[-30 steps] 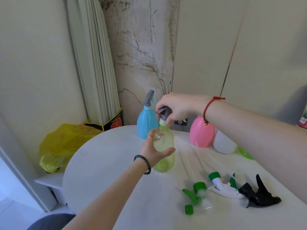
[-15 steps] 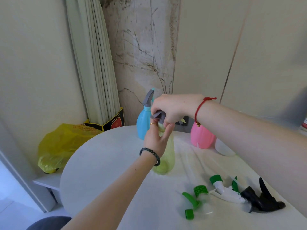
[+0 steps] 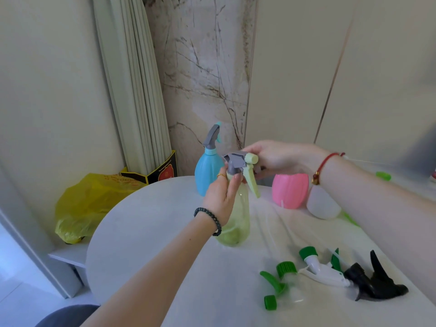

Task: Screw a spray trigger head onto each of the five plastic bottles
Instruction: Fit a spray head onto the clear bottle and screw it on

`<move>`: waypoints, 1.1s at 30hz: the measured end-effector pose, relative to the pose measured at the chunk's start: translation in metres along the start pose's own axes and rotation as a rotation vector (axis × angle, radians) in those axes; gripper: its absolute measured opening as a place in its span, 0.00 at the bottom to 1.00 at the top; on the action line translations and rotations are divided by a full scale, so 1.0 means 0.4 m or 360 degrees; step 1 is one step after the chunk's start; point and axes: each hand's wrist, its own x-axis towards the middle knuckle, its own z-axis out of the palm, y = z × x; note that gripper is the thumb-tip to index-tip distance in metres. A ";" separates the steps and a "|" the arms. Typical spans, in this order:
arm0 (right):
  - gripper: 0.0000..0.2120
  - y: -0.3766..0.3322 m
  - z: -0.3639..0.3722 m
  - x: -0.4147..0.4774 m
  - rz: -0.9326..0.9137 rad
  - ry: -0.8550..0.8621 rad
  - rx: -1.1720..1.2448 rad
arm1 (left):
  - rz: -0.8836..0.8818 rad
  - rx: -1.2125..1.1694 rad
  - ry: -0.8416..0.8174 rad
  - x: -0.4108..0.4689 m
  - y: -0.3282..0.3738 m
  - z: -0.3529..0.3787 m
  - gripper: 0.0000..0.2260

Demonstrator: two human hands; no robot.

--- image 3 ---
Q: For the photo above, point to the person's left hand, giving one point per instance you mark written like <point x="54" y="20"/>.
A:
<point x="218" y="199"/>

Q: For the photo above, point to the person's right hand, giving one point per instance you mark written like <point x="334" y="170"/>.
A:
<point x="289" y="156"/>

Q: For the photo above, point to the person's left thumb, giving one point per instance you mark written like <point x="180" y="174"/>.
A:
<point x="236" y="184"/>

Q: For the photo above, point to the person's right thumb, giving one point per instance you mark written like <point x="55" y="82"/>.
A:
<point x="263" y="170"/>

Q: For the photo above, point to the grey and green trigger sprayer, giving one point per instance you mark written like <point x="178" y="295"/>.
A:
<point x="235" y="163"/>

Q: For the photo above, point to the translucent green spray bottle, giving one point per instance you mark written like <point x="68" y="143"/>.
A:
<point x="238" y="217"/>

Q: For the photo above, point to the person's right forearm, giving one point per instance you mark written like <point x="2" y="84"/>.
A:
<point x="381" y="207"/>

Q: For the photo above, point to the person's left forearm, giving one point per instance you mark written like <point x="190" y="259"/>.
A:
<point x="153" y="275"/>

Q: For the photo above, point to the blue spray bottle grey trigger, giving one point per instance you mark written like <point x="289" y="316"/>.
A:
<point x="207" y="170"/>

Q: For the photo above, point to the pink ribbed plastic bottle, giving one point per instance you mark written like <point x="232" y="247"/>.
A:
<point x="290" y="190"/>

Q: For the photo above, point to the white plastic bottle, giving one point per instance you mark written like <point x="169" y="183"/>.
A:
<point x="322" y="206"/>

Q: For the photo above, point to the black and yellow cardboard box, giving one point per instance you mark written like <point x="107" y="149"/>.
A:
<point x="163" y="171"/>

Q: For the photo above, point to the clear and green trigger sprayer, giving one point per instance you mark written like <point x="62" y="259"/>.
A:
<point x="285" y="269"/>

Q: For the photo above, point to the green plastic trigger piece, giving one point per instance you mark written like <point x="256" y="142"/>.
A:
<point x="351" y="219"/>

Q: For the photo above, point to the thin clear plastic tube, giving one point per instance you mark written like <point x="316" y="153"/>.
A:
<point x="369" y="161"/>

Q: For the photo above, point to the white and green trigger sprayer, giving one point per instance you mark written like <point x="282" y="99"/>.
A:
<point x="322" y="271"/>

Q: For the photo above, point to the green bottle cap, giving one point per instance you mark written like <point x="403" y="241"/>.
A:
<point x="383" y="176"/>

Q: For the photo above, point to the yellow plastic bag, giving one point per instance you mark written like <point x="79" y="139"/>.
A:
<point x="88" y="204"/>

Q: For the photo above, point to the black trigger sprayer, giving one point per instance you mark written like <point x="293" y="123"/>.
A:
<point x="374" y="284"/>

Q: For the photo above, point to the white low shelf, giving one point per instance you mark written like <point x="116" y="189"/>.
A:
<point x="71" y="254"/>

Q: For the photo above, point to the dark grey chair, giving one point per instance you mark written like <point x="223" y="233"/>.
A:
<point x="68" y="316"/>

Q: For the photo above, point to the stack of cream wall panels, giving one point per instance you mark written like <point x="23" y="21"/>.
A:
<point x="136" y="81"/>

